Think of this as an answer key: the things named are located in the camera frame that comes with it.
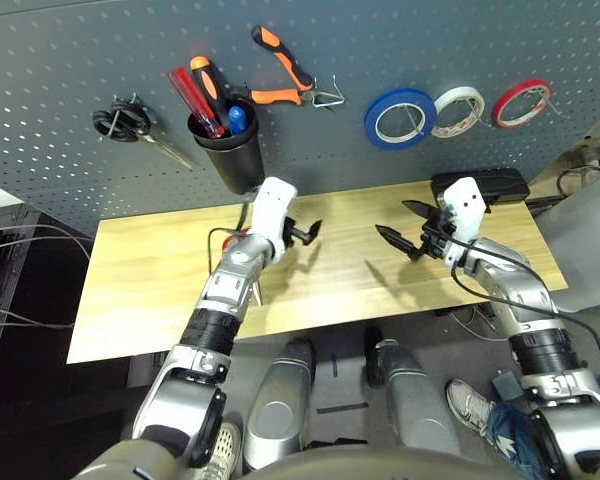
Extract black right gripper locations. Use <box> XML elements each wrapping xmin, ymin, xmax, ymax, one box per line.
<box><xmin>374</xmin><ymin>200</ymin><xmax>457</xmax><ymax>263</ymax></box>

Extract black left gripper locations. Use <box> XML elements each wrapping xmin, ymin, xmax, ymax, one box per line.
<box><xmin>280</xmin><ymin>216</ymin><xmax>325</xmax><ymax>251</ymax></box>

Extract red handled scissors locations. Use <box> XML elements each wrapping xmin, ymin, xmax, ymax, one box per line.
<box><xmin>223</xmin><ymin>227</ymin><xmax>264</xmax><ymax>306</ymax></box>

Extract blue tape roll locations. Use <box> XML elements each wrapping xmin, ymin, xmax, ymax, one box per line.
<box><xmin>363</xmin><ymin>88</ymin><xmax>437</xmax><ymax>151</ymax></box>

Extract blue handled screwdriver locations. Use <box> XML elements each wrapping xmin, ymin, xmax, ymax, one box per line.
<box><xmin>228</xmin><ymin>105</ymin><xmax>248</xmax><ymax>136</ymax></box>

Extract orange black needle-nose pliers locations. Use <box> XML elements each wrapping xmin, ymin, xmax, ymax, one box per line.
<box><xmin>250</xmin><ymin>24</ymin><xmax>341</xmax><ymax>109</ymax></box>

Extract dark grey perforated pegboard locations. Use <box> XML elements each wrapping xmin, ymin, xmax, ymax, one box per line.
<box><xmin>0</xmin><ymin>0</ymin><xmax>600</xmax><ymax>236</ymax></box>

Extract black plastic cup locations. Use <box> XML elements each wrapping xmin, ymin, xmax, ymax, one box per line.
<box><xmin>187</xmin><ymin>99</ymin><xmax>265</xmax><ymax>195</ymax></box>

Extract black plastic tool case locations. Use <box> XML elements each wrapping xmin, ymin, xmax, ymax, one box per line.
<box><xmin>431</xmin><ymin>168</ymin><xmax>531</xmax><ymax>205</ymax></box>

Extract silver double peg hook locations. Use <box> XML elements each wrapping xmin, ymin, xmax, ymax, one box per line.
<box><xmin>404</xmin><ymin>104</ymin><xmax>426</xmax><ymax>136</ymax></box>

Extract white printed tape roll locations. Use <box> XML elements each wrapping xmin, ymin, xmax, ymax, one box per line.
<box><xmin>431</xmin><ymin>86</ymin><xmax>486</xmax><ymax>139</ymax></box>

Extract red tape roll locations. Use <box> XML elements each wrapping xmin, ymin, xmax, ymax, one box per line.
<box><xmin>492</xmin><ymin>78</ymin><xmax>554</xmax><ymax>130</ymax></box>

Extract silver left robot leg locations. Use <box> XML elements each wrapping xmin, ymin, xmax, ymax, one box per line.
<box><xmin>242</xmin><ymin>337</ymin><xmax>316</xmax><ymax>471</ymax></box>

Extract silver robot leg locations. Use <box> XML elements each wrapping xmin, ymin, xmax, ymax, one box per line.
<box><xmin>242</xmin><ymin>337</ymin><xmax>316</xmax><ymax>471</ymax></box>
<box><xmin>363</xmin><ymin>324</ymin><xmax>461</xmax><ymax>454</ymax></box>

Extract silver right robot leg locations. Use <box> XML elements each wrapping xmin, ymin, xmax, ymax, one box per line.
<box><xmin>363</xmin><ymin>324</ymin><xmax>461</xmax><ymax>454</ymax></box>

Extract large white machine housing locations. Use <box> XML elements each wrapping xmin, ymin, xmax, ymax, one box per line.
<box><xmin>529</xmin><ymin>169</ymin><xmax>600</xmax><ymax>314</ymax></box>

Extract white grey sneaker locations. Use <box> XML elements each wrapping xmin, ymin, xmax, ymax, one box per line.
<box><xmin>445</xmin><ymin>378</ymin><xmax>496</xmax><ymax>436</ymax></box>

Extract silver scissors peg hook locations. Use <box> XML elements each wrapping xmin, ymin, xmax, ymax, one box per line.
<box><xmin>107</xmin><ymin>93</ymin><xmax>139</xmax><ymax>139</ymax></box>

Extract white mesh sneaker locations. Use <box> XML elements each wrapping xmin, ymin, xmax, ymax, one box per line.
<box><xmin>199</xmin><ymin>422</ymin><xmax>244</xmax><ymax>480</ymax></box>

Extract olive robot torso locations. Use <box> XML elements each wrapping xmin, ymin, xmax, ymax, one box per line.
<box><xmin>74</xmin><ymin>439</ymin><xmax>531</xmax><ymax>480</ymax></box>

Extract blue jeans leg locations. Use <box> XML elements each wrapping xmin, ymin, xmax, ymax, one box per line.
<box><xmin>484</xmin><ymin>399</ymin><xmax>546</xmax><ymax>480</ymax></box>

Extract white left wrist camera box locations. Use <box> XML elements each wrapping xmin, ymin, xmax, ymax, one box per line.
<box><xmin>249</xmin><ymin>176</ymin><xmax>300</xmax><ymax>264</ymax></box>

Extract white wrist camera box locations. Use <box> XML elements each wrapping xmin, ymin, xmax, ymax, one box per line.
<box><xmin>249</xmin><ymin>176</ymin><xmax>300</xmax><ymax>264</ymax></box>
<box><xmin>442</xmin><ymin>176</ymin><xmax>485</xmax><ymax>266</ymax></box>

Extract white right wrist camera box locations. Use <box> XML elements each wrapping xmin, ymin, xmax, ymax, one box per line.
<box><xmin>442</xmin><ymin>176</ymin><xmax>485</xmax><ymax>266</ymax></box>

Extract black left wrist camera cable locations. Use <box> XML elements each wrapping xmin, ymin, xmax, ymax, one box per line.
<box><xmin>207</xmin><ymin>192</ymin><xmax>257</xmax><ymax>281</ymax></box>

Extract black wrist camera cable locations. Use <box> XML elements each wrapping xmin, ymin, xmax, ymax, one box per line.
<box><xmin>449</xmin><ymin>234</ymin><xmax>600</xmax><ymax>416</ymax></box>
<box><xmin>207</xmin><ymin>192</ymin><xmax>257</xmax><ymax>281</ymax></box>

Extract silver wire pliers holder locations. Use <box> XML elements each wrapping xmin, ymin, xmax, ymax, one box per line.
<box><xmin>310</xmin><ymin>74</ymin><xmax>346</xmax><ymax>112</ymax></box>

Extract grey coiled floor cable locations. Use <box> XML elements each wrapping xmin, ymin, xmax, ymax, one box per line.
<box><xmin>557</xmin><ymin>164</ymin><xmax>600</xmax><ymax>196</ymax></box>

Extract orange black screwdriver handle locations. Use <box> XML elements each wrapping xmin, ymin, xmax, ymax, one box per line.
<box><xmin>189</xmin><ymin>55</ymin><xmax>234</xmax><ymax>131</ymax></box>

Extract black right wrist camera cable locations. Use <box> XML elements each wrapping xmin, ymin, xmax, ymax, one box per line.
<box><xmin>449</xmin><ymin>234</ymin><xmax>600</xmax><ymax>416</ymax></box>

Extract black handled scissors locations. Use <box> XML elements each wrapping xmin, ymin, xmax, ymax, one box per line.
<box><xmin>92</xmin><ymin>94</ymin><xmax>196</xmax><ymax>170</ymax></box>

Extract thin grey cable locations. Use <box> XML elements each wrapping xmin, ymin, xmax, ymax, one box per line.
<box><xmin>0</xmin><ymin>304</ymin><xmax>75</xmax><ymax>331</ymax></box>
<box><xmin>0</xmin><ymin>223</ymin><xmax>92</xmax><ymax>261</ymax></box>

